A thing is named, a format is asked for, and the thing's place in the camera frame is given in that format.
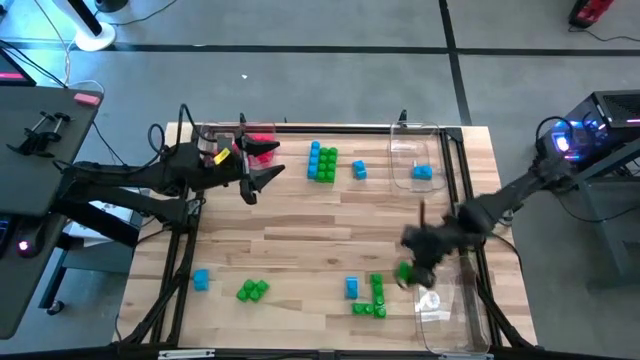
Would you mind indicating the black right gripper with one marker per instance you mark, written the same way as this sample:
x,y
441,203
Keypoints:
x,y
430,242

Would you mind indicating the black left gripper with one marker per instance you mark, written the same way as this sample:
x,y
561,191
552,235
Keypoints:
x,y
230,172

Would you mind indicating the long green block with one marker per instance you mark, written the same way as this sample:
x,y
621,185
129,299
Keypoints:
x,y
323,165
333,165
378,292

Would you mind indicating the long blue block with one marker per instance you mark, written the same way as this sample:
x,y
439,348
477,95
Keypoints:
x,y
314,160

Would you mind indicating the short blue block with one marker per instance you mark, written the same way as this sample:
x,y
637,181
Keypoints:
x,y
422,173
351,288
359,170
201,280

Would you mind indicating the square green block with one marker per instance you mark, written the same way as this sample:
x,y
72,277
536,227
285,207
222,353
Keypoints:
x,y
252,291

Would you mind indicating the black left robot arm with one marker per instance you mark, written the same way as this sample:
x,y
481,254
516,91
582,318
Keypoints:
x,y
125,172

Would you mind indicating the yellow tape tag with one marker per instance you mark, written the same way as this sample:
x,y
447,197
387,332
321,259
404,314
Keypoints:
x,y
222,156

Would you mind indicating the white booklet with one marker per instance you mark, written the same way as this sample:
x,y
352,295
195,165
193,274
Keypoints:
x,y
112,210

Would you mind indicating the pink eraser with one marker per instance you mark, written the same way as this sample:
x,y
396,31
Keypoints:
x,y
87,99

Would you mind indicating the grey metal stand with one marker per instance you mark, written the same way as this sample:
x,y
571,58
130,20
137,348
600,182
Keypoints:
x,y
615,225

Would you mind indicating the white tower fan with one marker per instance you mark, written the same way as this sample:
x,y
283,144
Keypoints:
x,y
95,35

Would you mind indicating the black desk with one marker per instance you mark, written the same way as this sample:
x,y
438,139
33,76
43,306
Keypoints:
x,y
45,150

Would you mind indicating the black clamp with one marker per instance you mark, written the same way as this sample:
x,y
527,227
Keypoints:
x,y
37,140

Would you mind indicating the black lit computer tower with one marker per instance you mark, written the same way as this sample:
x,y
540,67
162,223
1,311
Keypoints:
x,y
600,132

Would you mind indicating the black computer mouse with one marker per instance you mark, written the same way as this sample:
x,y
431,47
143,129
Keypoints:
x,y
27,242

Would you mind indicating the dark monitor screen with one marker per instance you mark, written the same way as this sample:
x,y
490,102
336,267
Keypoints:
x,y
12,70

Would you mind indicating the red and black device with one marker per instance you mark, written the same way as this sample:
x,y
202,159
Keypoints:
x,y
590,10

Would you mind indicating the small black frame post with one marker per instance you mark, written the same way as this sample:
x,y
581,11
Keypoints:
x,y
242,119
403,116

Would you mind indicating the silver metal bracket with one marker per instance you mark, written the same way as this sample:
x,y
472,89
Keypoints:
x,y
462,356
185,354

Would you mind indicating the black aluminium table frame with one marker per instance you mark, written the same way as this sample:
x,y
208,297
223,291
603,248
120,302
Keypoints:
x,y
360,129

